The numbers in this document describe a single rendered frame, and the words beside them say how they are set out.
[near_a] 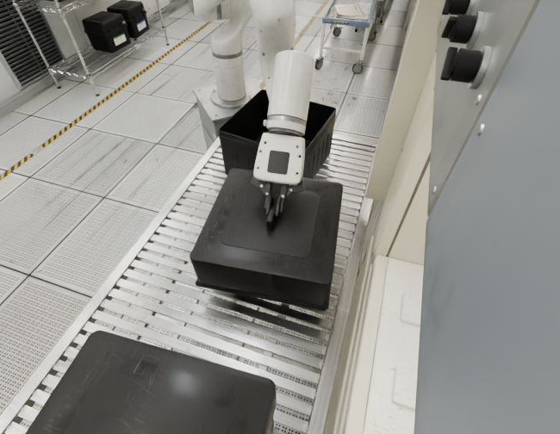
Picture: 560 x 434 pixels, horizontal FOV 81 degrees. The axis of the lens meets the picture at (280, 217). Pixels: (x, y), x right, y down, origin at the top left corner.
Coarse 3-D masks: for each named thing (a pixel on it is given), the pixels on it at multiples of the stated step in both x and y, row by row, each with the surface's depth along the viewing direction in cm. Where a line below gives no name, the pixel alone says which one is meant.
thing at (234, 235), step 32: (224, 192) 77; (256, 192) 77; (320, 192) 77; (224, 224) 71; (256, 224) 71; (288, 224) 71; (320, 224) 71; (192, 256) 65; (224, 256) 65; (256, 256) 65; (288, 256) 65; (320, 256) 65; (224, 288) 71; (256, 288) 68; (288, 288) 66; (320, 288) 63
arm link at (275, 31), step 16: (256, 0) 64; (272, 0) 63; (288, 0) 64; (256, 16) 66; (272, 16) 64; (288, 16) 65; (256, 32) 69; (272, 32) 67; (288, 32) 68; (272, 48) 71; (288, 48) 73; (272, 64) 74
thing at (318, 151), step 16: (256, 96) 110; (240, 112) 105; (256, 112) 114; (320, 112) 108; (224, 128) 99; (240, 128) 108; (256, 128) 118; (320, 128) 112; (224, 144) 99; (240, 144) 96; (256, 144) 93; (320, 144) 102; (224, 160) 105; (240, 160) 101; (304, 160) 91; (320, 160) 108; (304, 176) 97
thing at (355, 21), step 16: (336, 0) 326; (352, 0) 325; (368, 0) 325; (336, 16) 294; (352, 16) 295; (368, 16) 288; (336, 32) 377; (368, 32) 336; (320, 48) 313; (336, 48) 310; (320, 64) 322
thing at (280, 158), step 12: (276, 132) 66; (288, 132) 66; (264, 144) 68; (276, 144) 67; (288, 144) 67; (300, 144) 67; (264, 156) 68; (276, 156) 67; (288, 156) 67; (300, 156) 67; (264, 168) 68; (276, 168) 68; (288, 168) 67; (300, 168) 67; (264, 180) 68; (276, 180) 68; (288, 180) 67; (300, 180) 68
